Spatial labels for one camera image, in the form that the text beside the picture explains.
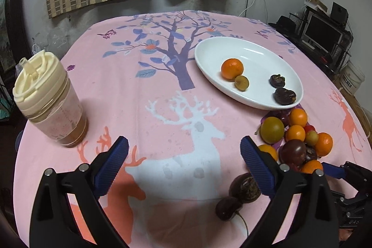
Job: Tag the yellow-green tomato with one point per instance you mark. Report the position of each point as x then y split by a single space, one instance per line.
272 129

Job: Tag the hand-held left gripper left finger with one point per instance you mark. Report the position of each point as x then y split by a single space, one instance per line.
112 162

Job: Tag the black speaker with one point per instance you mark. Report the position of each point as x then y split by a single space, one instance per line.
339 12

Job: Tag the white oval plate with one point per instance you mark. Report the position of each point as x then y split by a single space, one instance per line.
255 56

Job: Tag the dark purple tomato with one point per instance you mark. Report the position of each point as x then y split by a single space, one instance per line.
283 115
293 150

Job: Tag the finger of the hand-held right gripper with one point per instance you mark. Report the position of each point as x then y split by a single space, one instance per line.
331 170
354 199

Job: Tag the clear plastic bag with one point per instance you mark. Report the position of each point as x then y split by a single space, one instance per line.
56 36

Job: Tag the dark red cherry with stem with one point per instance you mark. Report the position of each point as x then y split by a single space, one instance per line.
228 208

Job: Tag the cardboard box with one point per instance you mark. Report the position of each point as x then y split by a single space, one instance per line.
316 2

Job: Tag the dark wooden furniture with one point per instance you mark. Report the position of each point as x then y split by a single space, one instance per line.
8 33

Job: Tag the white plastic bucket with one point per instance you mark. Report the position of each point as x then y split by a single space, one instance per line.
352 78

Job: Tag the black hat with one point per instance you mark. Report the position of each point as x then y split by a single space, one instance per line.
284 22

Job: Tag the black computer desk rack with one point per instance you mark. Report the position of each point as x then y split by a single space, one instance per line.
293 38

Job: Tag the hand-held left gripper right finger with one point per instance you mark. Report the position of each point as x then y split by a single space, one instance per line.
255 162

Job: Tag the clear tumbler with cream lid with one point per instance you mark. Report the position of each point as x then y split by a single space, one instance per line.
49 85

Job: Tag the small yellow-brown plum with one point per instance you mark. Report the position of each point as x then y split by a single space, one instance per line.
311 137
241 82

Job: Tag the red cherry tomato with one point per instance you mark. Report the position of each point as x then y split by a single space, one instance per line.
309 128

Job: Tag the pink printed tablecloth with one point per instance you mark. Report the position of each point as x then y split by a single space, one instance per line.
116 85

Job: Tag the computer monitor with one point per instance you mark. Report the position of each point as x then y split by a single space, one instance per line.
321 30

